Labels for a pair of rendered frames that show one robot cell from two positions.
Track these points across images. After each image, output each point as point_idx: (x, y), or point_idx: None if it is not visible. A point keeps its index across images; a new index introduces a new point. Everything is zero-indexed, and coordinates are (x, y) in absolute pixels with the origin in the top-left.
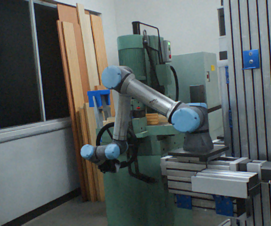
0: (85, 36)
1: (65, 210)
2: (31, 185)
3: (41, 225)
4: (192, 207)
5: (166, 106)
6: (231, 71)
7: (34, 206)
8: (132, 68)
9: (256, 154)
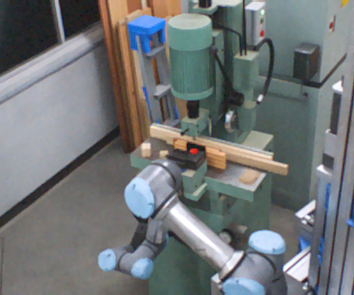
0: None
1: (97, 170)
2: (48, 147)
3: (63, 202)
4: None
5: (219, 264)
6: (332, 207)
7: (54, 171)
8: (191, 82)
9: None
